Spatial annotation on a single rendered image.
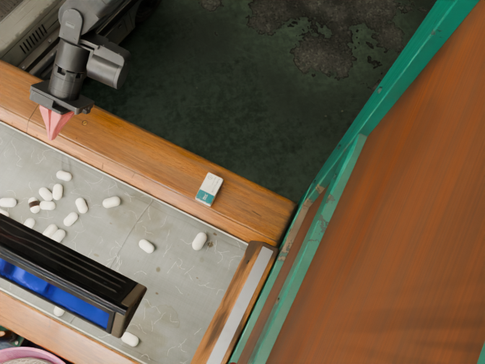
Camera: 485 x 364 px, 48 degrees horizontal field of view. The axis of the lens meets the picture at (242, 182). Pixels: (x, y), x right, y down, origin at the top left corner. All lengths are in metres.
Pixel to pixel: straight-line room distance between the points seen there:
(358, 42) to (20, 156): 1.40
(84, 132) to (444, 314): 1.05
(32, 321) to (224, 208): 0.43
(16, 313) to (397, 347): 0.98
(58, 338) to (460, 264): 0.98
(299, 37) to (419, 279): 1.96
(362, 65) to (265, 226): 1.17
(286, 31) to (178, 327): 1.36
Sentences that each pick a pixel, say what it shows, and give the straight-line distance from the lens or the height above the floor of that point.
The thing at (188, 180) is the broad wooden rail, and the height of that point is 0.76.
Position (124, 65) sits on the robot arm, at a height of 0.96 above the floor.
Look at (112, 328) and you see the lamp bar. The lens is 0.79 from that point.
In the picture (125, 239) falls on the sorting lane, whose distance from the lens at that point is 1.13.
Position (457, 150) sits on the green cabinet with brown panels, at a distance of 0.27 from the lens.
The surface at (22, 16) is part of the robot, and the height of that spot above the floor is 0.47.
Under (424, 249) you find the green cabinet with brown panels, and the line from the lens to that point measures 0.24.
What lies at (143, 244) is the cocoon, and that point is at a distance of 1.11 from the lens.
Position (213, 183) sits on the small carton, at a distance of 1.10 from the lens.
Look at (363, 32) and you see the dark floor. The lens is 2.22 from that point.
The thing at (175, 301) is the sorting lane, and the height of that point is 0.74.
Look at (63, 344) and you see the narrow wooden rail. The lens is 1.12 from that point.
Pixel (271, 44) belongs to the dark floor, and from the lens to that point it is 2.12.
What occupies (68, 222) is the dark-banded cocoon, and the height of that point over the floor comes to 0.76.
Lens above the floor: 1.85
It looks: 75 degrees down
